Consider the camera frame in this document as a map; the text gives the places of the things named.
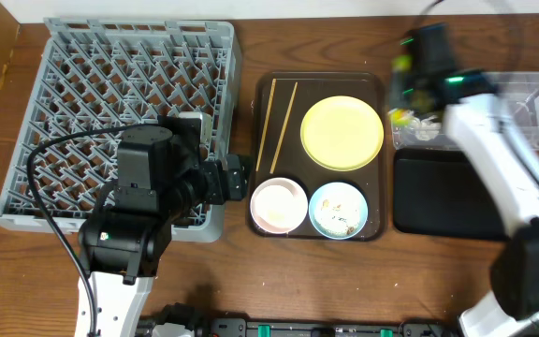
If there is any light blue bowl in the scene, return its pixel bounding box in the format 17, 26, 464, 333
308, 182, 369, 241

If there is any green orange snack wrapper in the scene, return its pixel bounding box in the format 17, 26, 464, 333
388, 54, 415, 126

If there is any wooden chopstick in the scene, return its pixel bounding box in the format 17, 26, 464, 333
269, 82, 299, 174
255, 79, 277, 172

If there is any pink small bowl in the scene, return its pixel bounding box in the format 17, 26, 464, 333
249, 177, 308, 235

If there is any yellow round plate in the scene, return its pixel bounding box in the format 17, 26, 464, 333
300, 95, 385, 171

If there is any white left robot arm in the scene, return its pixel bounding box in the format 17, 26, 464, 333
76, 125, 252, 336

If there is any dark brown serving tray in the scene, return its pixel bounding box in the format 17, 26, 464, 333
250, 72, 388, 242

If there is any grey dishwasher rack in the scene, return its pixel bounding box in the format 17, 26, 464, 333
0, 18, 241, 233

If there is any black equipment rail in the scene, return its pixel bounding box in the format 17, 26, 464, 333
135, 303, 460, 337

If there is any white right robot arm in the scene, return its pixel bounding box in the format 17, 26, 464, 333
389, 23, 539, 336

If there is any clear plastic waste bin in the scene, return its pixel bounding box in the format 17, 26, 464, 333
391, 72, 539, 151

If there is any black waste tray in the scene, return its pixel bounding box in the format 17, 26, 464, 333
393, 148, 508, 242

